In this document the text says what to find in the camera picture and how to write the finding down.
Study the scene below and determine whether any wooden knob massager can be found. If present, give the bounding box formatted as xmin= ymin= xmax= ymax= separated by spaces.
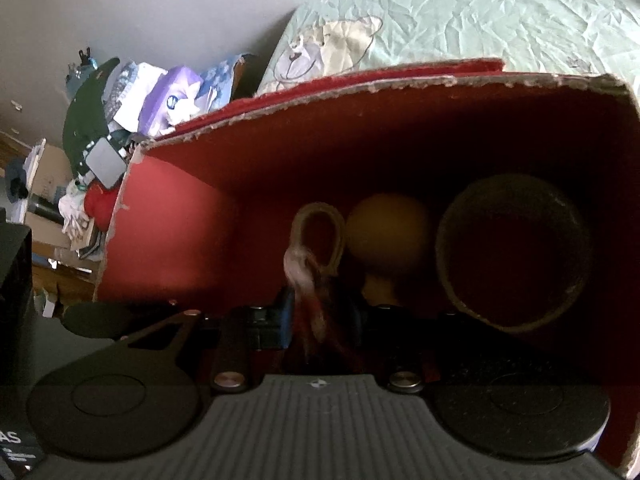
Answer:
xmin=345 ymin=194 xmax=427 ymax=306

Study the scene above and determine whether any red cardboard box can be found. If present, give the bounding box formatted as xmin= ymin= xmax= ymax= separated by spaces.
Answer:
xmin=93 ymin=57 xmax=640 ymax=476

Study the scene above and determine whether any green patterned bed sheet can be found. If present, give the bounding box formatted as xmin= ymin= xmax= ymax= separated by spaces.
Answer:
xmin=258 ymin=0 xmax=639 ymax=93

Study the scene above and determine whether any beige keychain strap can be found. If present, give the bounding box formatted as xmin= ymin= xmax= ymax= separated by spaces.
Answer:
xmin=282 ymin=201 xmax=347 ymax=346

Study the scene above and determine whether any blue patterned bag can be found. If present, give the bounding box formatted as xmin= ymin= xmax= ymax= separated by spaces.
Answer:
xmin=194 ymin=53 xmax=250 ymax=114

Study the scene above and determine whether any dark green felt hat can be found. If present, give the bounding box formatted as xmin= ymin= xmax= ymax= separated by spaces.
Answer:
xmin=63 ymin=58 xmax=120 ymax=174

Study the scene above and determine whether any red plush toy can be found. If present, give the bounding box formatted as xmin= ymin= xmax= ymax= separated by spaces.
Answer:
xmin=84 ymin=181 xmax=119 ymax=232

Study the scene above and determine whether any purple cartoon tissue pack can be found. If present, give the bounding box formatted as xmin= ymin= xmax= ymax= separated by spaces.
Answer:
xmin=138 ymin=66 xmax=203 ymax=138

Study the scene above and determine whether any white square card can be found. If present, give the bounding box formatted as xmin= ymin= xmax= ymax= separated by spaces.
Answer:
xmin=85 ymin=138 xmax=127 ymax=190

